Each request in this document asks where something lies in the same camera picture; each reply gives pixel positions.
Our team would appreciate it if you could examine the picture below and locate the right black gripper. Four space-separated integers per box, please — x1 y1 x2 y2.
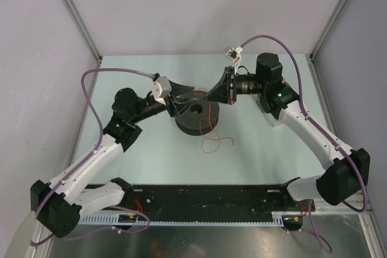
203 66 267 105

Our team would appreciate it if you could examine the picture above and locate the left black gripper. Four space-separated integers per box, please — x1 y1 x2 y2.
131 79 200 124

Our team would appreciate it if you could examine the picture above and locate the black cable spool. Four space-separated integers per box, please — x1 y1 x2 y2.
175 90 220 136

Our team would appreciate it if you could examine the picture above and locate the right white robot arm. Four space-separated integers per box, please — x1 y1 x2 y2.
205 50 370 210

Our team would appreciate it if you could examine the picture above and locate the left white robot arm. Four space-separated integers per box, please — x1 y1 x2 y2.
30 76 206 238

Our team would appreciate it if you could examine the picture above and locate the clear plastic bin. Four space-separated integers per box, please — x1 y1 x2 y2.
256 95 282 127

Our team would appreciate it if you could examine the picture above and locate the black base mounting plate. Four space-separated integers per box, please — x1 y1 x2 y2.
119 184 314 222

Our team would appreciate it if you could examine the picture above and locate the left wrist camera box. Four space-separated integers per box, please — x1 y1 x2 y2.
151 74 172 105

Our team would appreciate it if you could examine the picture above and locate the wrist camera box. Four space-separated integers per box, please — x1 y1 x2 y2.
224 46 243 74
151 74 172 105

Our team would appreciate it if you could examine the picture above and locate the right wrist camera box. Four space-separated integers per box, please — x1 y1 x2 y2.
224 46 243 74

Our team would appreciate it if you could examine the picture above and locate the grey slotted cable duct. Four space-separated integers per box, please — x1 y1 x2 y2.
78 212 284 227

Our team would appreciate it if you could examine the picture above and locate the left aluminium frame post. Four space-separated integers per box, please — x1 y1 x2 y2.
44 0 102 62

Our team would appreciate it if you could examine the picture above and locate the aluminium frame post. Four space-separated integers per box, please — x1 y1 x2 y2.
308 0 366 59
44 0 102 62

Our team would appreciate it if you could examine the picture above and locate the right aluminium frame post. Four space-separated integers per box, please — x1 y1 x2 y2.
308 0 366 59

